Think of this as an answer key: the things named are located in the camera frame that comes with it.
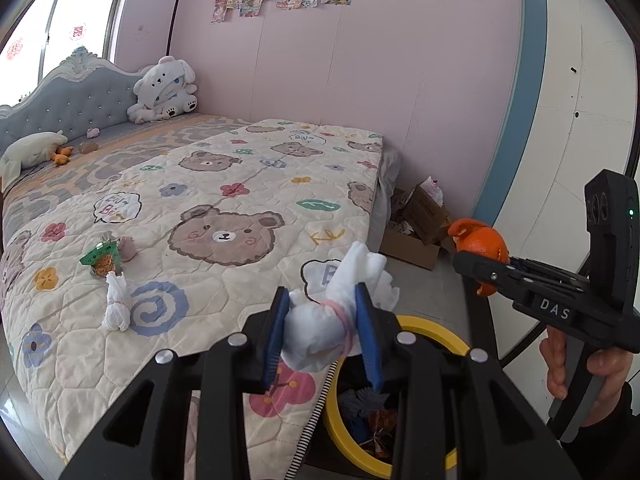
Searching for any pink white crumpled bag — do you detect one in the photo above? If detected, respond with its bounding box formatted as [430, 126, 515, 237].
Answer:
[417, 176, 444, 206]

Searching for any orange citrus peel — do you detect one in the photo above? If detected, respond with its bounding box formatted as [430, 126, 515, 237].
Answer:
[446, 217, 511, 297]

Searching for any window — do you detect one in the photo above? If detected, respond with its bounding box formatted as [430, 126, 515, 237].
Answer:
[0, 0, 133, 106]

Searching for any black wall pole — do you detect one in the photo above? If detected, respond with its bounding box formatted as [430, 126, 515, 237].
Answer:
[172, 0, 193, 58]

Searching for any white goose plush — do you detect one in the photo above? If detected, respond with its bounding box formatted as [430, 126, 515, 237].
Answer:
[0, 130, 76, 183]

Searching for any yellow trash bin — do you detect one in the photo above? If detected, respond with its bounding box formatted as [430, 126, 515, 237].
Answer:
[322, 314, 471, 478]

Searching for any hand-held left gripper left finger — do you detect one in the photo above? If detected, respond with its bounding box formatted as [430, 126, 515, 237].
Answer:
[60, 287, 291, 480]

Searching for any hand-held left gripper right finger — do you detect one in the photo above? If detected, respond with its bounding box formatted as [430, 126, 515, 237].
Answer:
[355, 284, 583, 480]

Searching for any green noodle packet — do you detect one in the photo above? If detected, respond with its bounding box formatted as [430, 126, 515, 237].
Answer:
[80, 241, 123, 277]

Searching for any brown cardboard box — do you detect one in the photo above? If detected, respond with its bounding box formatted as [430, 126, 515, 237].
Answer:
[379, 184, 458, 271]

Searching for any person's right hand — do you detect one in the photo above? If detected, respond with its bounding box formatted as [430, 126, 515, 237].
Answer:
[540, 327, 636, 427]

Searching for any grey tufted bed headboard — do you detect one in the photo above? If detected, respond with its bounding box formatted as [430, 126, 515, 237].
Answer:
[0, 46, 151, 151]

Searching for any bear print quilt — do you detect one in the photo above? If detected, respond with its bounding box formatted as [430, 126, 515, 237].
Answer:
[0, 119, 388, 466]

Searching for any white plastic bag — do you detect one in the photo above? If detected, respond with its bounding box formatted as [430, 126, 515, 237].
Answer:
[281, 241, 401, 373]
[99, 274, 133, 332]

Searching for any grey orange patterned bed sheet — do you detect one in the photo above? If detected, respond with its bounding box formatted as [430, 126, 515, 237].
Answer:
[0, 112, 251, 211]

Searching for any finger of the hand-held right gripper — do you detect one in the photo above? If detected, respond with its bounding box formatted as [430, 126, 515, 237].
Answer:
[452, 250, 588, 306]

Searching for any white plush dog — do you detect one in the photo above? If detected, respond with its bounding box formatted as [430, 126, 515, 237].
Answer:
[126, 56, 201, 125]

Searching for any white and blue wardrobe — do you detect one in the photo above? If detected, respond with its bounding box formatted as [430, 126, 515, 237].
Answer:
[487, 0, 640, 366]

